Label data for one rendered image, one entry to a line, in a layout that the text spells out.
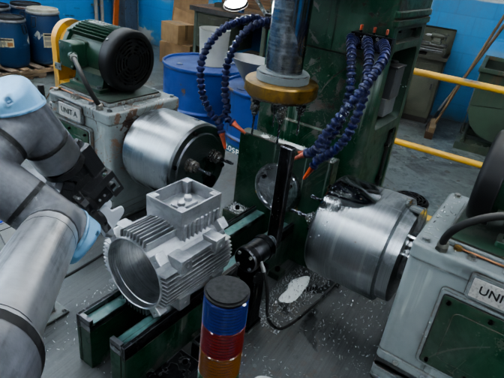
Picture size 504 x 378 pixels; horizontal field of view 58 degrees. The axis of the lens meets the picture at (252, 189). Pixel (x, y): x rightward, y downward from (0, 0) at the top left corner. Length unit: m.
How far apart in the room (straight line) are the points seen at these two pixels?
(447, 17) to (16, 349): 5.95
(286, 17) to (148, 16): 7.19
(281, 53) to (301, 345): 0.68
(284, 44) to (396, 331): 0.66
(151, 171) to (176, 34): 5.62
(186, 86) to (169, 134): 1.84
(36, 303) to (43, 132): 0.32
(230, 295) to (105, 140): 0.88
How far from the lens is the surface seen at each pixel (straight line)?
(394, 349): 1.06
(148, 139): 1.30
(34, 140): 0.72
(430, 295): 0.96
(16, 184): 0.69
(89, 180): 0.84
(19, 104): 0.70
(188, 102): 3.12
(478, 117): 5.11
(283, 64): 1.09
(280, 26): 1.08
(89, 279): 1.29
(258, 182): 1.33
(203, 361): 0.67
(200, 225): 0.96
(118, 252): 1.01
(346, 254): 1.00
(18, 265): 0.51
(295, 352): 1.12
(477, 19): 6.09
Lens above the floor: 1.61
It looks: 28 degrees down
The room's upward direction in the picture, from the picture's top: 7 degrees clockwise
